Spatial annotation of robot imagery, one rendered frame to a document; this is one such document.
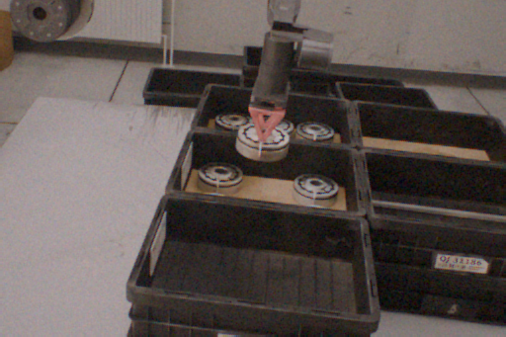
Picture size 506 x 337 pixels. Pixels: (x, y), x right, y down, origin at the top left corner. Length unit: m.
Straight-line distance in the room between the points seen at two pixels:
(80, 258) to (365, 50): 3.49
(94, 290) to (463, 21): 3.80
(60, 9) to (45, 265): 0.59
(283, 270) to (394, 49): 3.59
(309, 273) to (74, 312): 0.47
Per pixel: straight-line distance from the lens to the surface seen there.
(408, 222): 1.31
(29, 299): 1.42
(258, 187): 1.54
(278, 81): 1.22
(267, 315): 1.05
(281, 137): 1.30
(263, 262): 1.30
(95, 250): 1.54
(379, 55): 4.75
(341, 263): 1.33
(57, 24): 1.67
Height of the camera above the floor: 1.60
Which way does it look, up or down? 27 degrees down
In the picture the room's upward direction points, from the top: 6 degrees clockwise
